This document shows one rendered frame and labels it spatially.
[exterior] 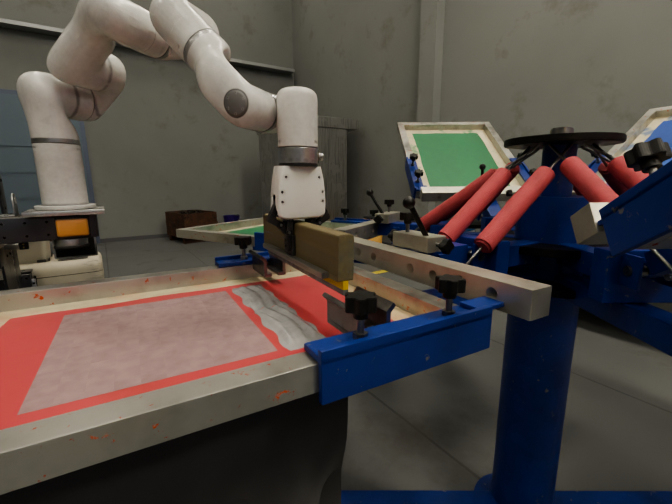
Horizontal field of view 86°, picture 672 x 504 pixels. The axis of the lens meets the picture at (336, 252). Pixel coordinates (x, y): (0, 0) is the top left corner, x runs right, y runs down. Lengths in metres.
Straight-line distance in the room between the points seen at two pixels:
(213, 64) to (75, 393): 0.53
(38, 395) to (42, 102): 0.70
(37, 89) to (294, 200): 0.65
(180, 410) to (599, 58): 4.67
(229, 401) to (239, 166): 8.54
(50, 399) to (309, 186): 0.48
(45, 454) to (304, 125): 0.55
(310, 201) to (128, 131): 7.89
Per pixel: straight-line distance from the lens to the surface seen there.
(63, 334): 0.76
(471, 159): 2.22
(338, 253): 0.55
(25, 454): 0.43
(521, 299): 0.63
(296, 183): 0.68
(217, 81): 0.71
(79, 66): 1.04
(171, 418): 0.42
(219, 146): 8.79
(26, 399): 0.58
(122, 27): 0.92
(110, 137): 8.48
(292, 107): 0.68
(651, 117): 2.55
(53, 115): 1.09
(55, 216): 1.10
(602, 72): 4.72
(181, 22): 0.84
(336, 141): 6.65
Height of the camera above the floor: 1.21
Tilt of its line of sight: 11 degrees down
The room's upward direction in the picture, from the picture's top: straight up
